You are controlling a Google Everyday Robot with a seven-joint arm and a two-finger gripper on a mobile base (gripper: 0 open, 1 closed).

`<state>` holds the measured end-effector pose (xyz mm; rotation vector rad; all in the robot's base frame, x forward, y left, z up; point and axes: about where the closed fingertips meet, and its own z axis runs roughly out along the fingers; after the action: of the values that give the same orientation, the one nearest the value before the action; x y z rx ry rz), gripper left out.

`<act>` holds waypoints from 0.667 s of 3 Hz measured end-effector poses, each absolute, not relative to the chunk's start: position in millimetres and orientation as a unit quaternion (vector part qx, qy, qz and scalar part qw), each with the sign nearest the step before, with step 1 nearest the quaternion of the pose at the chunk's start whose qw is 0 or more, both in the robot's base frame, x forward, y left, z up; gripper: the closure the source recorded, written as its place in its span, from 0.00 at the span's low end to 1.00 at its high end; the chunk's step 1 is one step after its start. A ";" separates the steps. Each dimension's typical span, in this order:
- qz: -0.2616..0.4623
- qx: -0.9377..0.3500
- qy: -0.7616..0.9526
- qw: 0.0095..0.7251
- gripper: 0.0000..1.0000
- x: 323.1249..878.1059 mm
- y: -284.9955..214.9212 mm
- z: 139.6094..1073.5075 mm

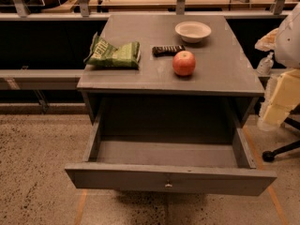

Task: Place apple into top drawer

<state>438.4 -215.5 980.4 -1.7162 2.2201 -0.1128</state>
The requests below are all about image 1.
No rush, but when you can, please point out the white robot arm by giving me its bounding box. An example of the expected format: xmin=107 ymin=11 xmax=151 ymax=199
xmin=255 ymin=4 xmax=300 ymax=131

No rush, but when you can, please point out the red apple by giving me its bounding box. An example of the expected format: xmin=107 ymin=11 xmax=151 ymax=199
xmin=172 ymin=51 xmax=196 ymax=76

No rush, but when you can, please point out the grey cabinet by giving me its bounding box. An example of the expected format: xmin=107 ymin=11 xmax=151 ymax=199
xmin=77 ymin=15 xmax=263 ymax=121

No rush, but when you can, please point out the clear sanitizer bottle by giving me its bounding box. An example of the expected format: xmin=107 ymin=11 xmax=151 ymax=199
xmin=256 ymin=52 xmax=274 ymax=75

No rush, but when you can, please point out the white bowl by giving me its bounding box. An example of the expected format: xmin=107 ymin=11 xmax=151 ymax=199
xmin=175 ymin=22 xmax=212 ymax=43

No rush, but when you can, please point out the metal railing shelf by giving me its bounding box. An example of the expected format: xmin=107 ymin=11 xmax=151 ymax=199
xmin=0 ymin=0 xmax=300 ymax=19

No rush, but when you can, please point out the open grey top drawer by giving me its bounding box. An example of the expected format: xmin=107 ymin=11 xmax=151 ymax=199
xmin=65 ymin=108 xmax=277 ymax=196

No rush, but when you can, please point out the green chip bag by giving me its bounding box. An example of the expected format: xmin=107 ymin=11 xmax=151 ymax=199
xmin=84 ymin=34 xmax=141 ymax=69

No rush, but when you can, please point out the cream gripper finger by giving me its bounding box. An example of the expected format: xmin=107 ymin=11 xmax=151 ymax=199
xmin=254 ymin=28 xmax=278 ymax=52
xmin=258 ymin=69 xmax=300 ymax=131

